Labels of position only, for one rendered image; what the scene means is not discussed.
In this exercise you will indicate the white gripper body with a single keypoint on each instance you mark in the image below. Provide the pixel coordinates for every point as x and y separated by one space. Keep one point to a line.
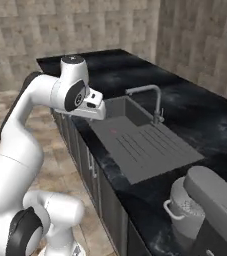
96 113

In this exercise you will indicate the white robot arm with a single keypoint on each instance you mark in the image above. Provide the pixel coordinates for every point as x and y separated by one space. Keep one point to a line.
16 146

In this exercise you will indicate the dark cupboard door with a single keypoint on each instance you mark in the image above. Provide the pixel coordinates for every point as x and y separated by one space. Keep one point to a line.
85 166
113 213
136 243
63 128

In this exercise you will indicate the grey metal tap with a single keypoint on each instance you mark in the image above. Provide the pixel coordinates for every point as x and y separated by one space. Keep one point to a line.
157 100

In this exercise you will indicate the grey sink with drainboard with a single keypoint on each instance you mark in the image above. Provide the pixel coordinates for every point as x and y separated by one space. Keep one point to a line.
151 150

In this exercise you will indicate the grey mixer bowl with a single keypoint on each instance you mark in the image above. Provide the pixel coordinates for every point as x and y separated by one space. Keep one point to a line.
185 213

